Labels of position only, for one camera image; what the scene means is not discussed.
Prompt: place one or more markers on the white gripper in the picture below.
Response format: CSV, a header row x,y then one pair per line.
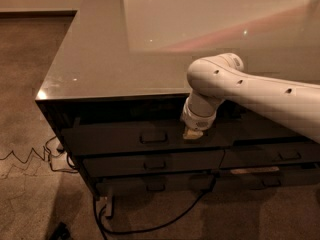
x,y
196,121

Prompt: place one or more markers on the drawer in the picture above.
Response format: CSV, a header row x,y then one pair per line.
x,y
267,177
156,183
153,163
270,155
165,135

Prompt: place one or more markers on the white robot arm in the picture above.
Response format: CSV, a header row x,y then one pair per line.
x,y
216,79

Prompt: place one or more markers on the dark cabinet with glossy top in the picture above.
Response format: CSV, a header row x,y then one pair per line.
x,y
127,61

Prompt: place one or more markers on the white power strip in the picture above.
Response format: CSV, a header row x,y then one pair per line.
x,y
109,207

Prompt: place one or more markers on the black object on floor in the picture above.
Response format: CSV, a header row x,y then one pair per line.
x,y
60,233

